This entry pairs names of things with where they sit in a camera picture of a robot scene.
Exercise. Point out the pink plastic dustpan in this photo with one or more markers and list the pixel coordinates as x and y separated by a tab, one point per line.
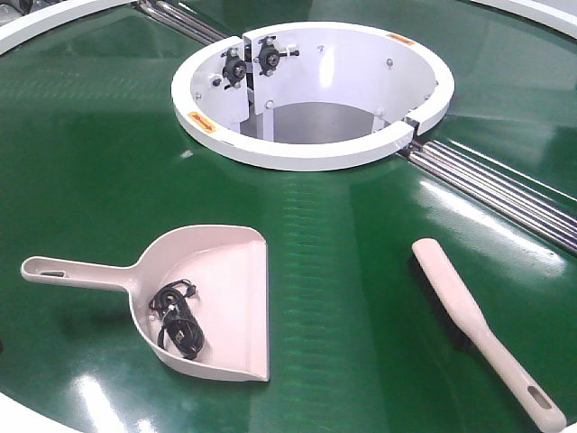
228	265

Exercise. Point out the pink hand broom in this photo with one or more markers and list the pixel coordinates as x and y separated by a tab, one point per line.
466	315

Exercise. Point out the chrome conveyor rollers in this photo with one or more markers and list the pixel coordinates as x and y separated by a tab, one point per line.
511	198

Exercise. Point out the white outer conveyor rim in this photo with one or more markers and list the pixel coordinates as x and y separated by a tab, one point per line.
557	15

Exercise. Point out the yellow warning sticker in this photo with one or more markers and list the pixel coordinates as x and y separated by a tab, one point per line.
203	122

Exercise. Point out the left black bearing block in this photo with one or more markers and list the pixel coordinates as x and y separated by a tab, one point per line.
234	69

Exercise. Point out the black bearing block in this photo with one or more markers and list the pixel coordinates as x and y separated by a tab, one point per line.
269	55
234	69

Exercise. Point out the right black bearing block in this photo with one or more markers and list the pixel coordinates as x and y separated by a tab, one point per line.
269	55

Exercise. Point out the orange warning sticker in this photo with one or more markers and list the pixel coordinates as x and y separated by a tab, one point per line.
400	38

